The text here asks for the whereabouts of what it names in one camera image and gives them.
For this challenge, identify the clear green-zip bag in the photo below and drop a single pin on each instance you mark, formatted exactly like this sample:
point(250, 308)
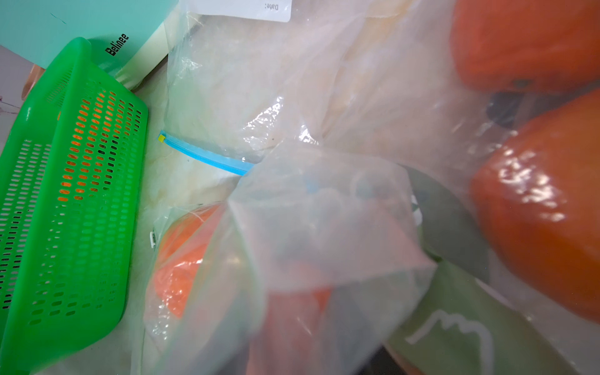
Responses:
point(306, 267)

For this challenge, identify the clear green-strip bag of oranges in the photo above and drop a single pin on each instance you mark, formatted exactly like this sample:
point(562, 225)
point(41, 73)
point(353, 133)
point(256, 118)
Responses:
point(493, 108)

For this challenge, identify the mint green toaster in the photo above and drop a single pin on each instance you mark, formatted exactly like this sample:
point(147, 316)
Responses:
point(128, 38)

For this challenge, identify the green plastic basket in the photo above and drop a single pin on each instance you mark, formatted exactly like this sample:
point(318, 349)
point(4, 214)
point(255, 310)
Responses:
point(71, 174)

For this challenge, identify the pink ceramic mug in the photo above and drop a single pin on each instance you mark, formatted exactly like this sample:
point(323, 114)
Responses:
point(32, 79)

